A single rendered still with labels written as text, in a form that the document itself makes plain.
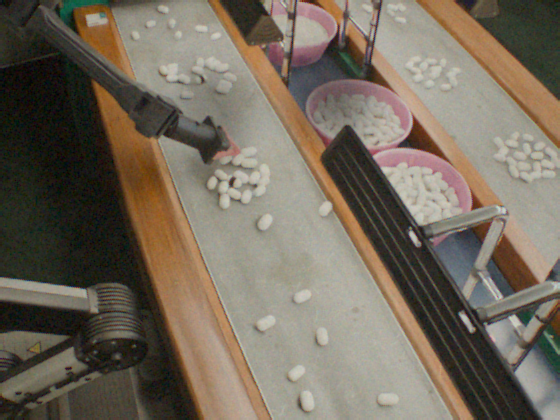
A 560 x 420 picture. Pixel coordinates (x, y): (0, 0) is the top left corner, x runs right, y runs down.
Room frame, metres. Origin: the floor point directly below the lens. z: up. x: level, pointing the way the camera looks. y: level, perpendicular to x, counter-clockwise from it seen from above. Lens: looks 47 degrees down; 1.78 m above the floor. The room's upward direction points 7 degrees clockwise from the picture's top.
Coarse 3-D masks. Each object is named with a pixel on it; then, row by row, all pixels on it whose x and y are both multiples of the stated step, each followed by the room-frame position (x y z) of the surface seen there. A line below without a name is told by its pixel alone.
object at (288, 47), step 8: (272, 0) 1.53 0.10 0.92; (280, 0) 1.46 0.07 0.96; (296, 0) 1.39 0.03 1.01; (272, 8) 1.54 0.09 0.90; (288, 8) 1.40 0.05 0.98; (296, 8) 1.40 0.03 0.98; (288, 16) 1.40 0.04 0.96; (296, 16) 1.40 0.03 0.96; (288, 24) 1.40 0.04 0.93; (288, 32) 1.40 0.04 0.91; (288, 40) 1.40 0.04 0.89; (264, 48) 1.53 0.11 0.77; (288, 48) 1.40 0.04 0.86; (288, 56) 1.40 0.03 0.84; (288, 64) 1.40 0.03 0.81; (288, 72) 1.39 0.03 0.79; (288, 80) 1.39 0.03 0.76; (288, 88) 1.40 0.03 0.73
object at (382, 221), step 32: (352, 128) 0.81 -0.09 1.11; (320, 160) 0.79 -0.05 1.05; (352, 160) 0.75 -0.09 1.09; (352, 192) 0.71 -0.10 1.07; (384, 192) 0.68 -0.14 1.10; (384, 224) 0.64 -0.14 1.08; (416, 224) 0.62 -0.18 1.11; (384, 256) 0.60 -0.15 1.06; (416, 256) 0.58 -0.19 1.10; (416, 288) 0.54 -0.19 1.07; (448, 288) 0.52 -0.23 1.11; (416, 320) 0.50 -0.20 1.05; (448, 320) 0.48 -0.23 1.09; (448, 352) 0.44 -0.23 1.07; (480, 352) 0.42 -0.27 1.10; (480, 384) 0.39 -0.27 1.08; (512, 384) 0.37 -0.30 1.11; (480, 416) 0.35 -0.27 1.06; (512, 416) 0.34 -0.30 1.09
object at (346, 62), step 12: (348, 0) 1.64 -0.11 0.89; (372, 0) 1.52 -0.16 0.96; (348, 12) 1.64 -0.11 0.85; (372, 12) 1.51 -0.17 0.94; (348, 24) 1.64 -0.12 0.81; (372, 24) 1.50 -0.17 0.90; (372, 36) 1.50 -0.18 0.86; (336, 48) 1.65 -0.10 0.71; (372, 48) 1.50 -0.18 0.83; (336, 60) 1.64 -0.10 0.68; (348, 60) 1.60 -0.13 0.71; (348, 72) 1.57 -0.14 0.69; (360, 72) 1.54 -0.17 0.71
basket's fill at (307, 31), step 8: (272, 16) 1.77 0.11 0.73; (280, 16) 1.78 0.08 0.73; (280, 24) 1.72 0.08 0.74; (296, 24) 1.74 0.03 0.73; (304, 24) 1.74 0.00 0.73; (312, 24) 1.75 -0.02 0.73; (296, 32) 1.69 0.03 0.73; (304, 32) 1.69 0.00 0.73; (312, 32) 1.70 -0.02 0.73; (320, 32) 1.71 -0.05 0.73; (296, 40) 1.64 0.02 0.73; (304, 40) 1.64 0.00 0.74; (312, 40) 1.66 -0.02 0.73; (320, 40) 1.67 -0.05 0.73
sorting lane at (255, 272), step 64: (192, 0) 1.82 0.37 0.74; (192, 64) 1.46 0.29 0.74; (256, 128) 1.21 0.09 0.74; (192, 192) 0.98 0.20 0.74; (320, 192) 1.03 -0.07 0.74; (256, 256) 0.83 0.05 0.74; (320, 256) 0.85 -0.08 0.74; (256, 320) 0.68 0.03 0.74; (320, 320) 0.69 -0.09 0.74; (384, 320) 0.71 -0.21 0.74; (256, 384) 0.54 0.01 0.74; (320, 384) 0.55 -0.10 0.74; (384, 384) 0.56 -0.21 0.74
